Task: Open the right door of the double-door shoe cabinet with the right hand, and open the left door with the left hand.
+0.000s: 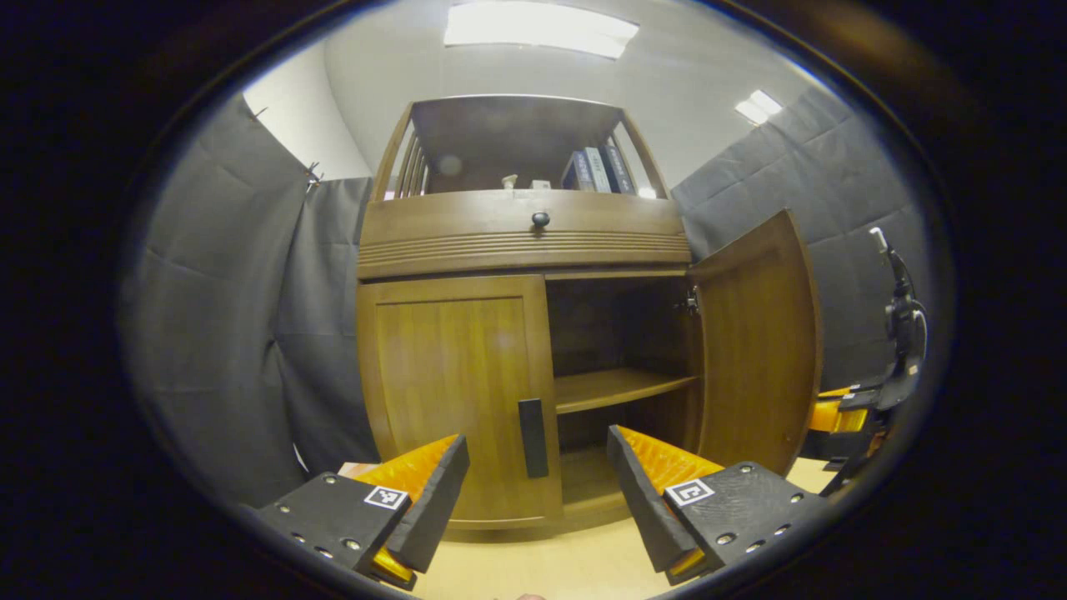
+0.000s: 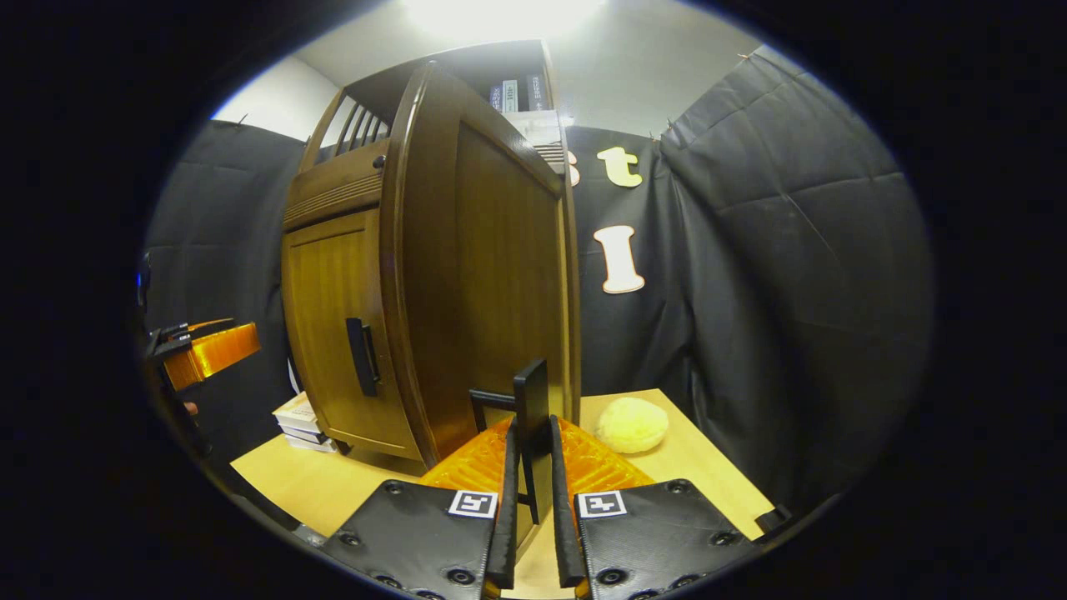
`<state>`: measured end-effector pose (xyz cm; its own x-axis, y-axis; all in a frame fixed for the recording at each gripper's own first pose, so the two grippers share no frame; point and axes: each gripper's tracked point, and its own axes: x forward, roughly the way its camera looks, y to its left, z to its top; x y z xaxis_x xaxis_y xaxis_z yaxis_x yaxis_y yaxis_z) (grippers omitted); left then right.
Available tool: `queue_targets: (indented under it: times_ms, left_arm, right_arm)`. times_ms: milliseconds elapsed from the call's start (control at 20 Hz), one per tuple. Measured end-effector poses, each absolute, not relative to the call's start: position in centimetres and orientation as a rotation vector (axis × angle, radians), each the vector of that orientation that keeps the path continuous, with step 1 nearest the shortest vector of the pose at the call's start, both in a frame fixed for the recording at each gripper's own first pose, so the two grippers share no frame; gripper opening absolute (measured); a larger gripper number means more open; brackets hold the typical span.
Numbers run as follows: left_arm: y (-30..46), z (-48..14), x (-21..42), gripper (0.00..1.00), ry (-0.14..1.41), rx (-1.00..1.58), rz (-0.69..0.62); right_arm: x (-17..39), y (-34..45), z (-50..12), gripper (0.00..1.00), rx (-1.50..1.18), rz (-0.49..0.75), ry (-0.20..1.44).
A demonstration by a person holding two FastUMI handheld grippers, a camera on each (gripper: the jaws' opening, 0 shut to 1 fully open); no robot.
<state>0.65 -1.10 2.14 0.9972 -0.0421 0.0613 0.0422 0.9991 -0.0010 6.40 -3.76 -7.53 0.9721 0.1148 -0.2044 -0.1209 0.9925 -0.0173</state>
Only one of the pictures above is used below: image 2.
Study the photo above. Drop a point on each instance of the ceiling light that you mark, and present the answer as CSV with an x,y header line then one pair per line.
x,y
500,15

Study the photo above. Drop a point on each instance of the dark blue book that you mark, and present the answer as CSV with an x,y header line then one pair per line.
x,y
496,98

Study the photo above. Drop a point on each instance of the wooden double-door shoe cabinet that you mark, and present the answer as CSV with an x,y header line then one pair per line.
x,y
475,60

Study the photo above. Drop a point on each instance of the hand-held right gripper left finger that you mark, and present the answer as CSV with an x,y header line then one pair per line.
x,y
507,517

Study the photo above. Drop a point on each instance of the light blue book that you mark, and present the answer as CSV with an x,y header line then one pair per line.
x,y
510,96

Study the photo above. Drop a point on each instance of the wooden cabinet drawer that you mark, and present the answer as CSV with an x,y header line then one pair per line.
x,y
333,179

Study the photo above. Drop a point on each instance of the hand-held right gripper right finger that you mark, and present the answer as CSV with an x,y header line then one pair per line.
x,y
560,517

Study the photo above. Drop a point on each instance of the small stack of books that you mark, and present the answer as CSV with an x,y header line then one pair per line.
x,y
300,421

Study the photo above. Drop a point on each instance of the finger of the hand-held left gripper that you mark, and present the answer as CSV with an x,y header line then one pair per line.
x,y
221,350
204,325

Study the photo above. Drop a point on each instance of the wooden shoe cabinet door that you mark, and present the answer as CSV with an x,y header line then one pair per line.
x,y
483,267
333,317

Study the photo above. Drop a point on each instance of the yellow plush ball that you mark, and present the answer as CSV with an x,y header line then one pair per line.
x,y
632,425

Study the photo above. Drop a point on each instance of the black backdrop cloth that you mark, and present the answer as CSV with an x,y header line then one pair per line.
x,y
792,250

